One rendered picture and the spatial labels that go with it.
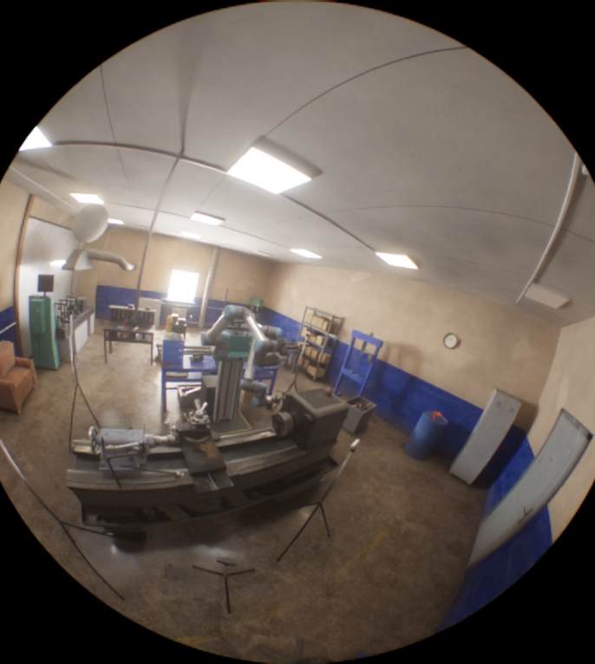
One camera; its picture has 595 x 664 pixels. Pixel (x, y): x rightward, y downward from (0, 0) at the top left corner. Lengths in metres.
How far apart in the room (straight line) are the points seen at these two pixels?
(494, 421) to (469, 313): 2.18
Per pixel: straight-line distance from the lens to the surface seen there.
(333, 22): 1.05
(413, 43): 1.05
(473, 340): 4.66
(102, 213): 4.22
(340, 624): 2.60
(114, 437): 1.78
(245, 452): 2.28
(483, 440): 4.46
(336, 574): 2.65
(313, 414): 2.03
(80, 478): 2.04
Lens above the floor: 2.39
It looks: 11 degrees down
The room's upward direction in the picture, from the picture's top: 15 degrees clockwise
